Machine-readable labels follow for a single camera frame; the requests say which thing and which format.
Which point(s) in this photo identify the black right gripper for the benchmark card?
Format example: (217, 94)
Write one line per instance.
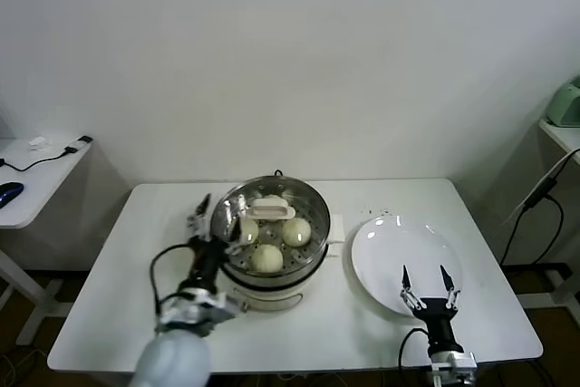
(436, 316)

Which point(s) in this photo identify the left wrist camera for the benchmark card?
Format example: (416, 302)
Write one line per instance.
(213, 310)

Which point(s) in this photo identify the round glass pot lid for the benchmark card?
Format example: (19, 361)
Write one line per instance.
(272, 212)

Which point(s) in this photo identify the white side table with appliance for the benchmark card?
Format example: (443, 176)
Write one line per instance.
(564, 135)

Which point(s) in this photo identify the small white crumpled object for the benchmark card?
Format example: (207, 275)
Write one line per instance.
(38, 142)

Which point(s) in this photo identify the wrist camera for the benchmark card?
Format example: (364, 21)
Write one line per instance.
(453, 366)
(213, 310)

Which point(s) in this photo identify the blue computer mouse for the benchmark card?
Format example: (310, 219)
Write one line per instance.
(10, 192)

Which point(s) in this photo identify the dark crumb specks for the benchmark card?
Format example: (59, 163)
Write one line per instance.
(386, 212)

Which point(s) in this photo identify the white steamed baozi bun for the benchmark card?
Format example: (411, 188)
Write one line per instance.
(271, 198)
(250, 230)
(296, 231)
(267, 258)

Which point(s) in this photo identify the round white plate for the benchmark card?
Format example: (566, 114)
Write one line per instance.
(385, 246)

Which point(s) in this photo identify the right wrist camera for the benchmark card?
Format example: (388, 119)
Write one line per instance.
(453, 366)

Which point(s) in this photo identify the perforated steel steamer basket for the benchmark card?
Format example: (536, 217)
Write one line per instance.
(281, 281)

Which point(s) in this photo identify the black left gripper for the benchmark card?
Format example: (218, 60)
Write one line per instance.
(206, 264)

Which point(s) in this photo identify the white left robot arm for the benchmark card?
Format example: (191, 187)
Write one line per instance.
(172, 357)

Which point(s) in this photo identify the white side table with mouse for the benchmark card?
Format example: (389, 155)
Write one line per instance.
(41, 174)

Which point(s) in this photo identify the pale green appliance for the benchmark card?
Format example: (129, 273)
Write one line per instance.
(566, 106)

